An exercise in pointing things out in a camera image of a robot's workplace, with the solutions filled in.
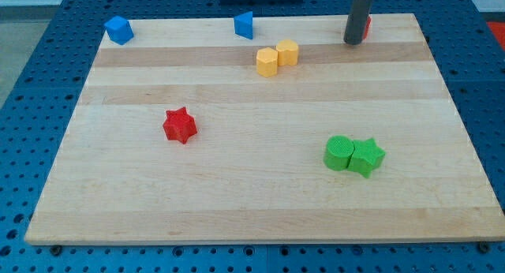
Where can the yellow heart block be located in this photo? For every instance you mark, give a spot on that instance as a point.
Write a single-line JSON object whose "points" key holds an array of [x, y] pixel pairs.
{"points": [[288, 52]]}

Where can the blue triangle block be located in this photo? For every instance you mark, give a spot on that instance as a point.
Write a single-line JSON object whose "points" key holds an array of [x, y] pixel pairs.
{"points": [[243, 25]]}

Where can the wooden board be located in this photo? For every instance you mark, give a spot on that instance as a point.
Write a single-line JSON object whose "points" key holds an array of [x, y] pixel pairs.
{"points": [[254, 173]]}

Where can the red star block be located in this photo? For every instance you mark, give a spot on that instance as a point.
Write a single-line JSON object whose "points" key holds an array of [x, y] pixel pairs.
{"points": [[179, 125]]}

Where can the yellow hexagon block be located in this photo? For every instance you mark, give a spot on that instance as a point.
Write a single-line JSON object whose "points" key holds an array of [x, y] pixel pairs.
{"points": [[267, 62]]}

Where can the green cylinder block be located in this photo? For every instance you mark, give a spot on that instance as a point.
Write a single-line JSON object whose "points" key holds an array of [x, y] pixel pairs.
{"points": [[338, 152]]}

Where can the green star block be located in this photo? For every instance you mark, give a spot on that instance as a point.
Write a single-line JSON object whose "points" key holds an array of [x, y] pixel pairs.
{"points": [[367, 156]]}

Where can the red block behind rod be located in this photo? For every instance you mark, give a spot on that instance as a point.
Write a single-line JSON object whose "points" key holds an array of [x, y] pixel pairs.
{"points": [[367, 25]]}

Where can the blue cube block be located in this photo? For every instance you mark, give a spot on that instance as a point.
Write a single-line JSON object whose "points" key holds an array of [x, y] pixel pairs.
{"points": [[119, 30]]}

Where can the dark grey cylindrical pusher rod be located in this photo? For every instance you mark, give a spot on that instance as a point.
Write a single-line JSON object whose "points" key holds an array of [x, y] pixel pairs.
{"points": [[357, 21]]}

